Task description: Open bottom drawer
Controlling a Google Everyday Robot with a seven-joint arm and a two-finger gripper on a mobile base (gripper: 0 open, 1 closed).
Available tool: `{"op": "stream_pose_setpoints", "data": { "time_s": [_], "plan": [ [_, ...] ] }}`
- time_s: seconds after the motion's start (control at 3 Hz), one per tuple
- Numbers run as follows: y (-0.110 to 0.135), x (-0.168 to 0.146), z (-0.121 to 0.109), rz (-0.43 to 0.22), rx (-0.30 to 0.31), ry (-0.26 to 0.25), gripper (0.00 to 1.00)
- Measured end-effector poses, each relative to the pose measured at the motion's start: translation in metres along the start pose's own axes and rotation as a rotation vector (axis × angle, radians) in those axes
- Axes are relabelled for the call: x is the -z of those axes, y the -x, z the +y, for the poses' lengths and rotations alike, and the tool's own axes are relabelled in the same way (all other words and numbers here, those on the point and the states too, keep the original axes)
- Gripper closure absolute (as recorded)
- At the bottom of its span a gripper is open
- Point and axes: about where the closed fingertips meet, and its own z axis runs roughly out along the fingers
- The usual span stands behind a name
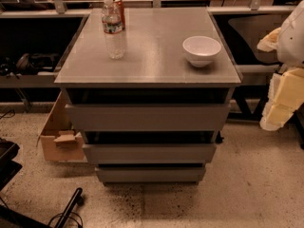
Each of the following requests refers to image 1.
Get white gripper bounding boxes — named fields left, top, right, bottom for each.
left=256, top=28, right=304, bottom=131

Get grey bottom drawer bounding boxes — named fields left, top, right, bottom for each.
left=95, top=166, right=206, bottom=183

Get grey drawer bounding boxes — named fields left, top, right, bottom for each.
left=66, top=104, right=229, bottom=131
left=83, top=143, right=216, bottom=164
left=95, top=166, right=206, bottom=183

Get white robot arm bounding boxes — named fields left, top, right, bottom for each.
left=256, top=1, right=304, bottom=131

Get grey drawer cabinet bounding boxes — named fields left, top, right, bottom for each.
left=53, top=6, right=243, bottom=186

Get grey middle drawer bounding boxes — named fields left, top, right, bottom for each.
left=83, top=143, right=216, bottom=164

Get grey top drawer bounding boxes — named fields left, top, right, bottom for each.
left=66, top=104, right=229, bottom=131

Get black chair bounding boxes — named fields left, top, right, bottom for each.
left=228, top=14, right=287, bottom=66

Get white ceramic bowl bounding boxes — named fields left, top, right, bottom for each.
left=182, top=36, right=221, bottom=67

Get red soda can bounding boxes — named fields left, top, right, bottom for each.
left=113, top=0, right=125, bottom=29

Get clear plastic water bottle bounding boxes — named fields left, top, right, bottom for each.
left=102, top=0, right=124, bottom=59

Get brown cardboard box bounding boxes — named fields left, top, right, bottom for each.
left=39, top=93, right=85, bottom=162

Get black headphones on shelf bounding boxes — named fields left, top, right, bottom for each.
left=0, top=53, right=61, bottom=76

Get black chair base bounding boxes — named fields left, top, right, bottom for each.
left=0, top=138, right=85, bottom=228

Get metal shelf frame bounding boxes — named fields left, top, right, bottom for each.
left=0, top=0, right=304, bottom=112

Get black floor cable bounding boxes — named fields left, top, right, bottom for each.
left=47, top=211, right=84, bottom=228

